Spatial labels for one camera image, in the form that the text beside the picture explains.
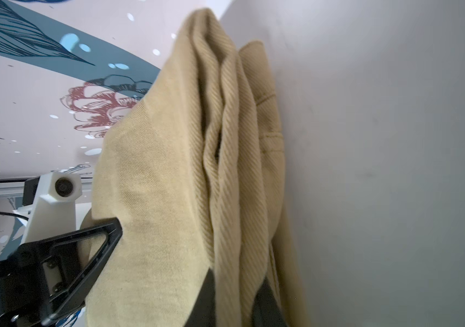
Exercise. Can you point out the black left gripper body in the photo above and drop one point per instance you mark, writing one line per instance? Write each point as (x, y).
(24, 293)

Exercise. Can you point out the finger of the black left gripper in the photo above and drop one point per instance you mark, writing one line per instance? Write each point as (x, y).
(80, 257)

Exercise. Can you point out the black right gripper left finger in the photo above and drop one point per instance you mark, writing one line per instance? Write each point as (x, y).
(203, 313)

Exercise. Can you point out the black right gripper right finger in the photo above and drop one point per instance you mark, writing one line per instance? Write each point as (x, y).
(265, 312)

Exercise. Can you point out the beige pants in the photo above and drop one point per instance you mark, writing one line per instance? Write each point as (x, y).
(195, 173)

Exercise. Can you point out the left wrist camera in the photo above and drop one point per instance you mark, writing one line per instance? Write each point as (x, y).
(50, 202)

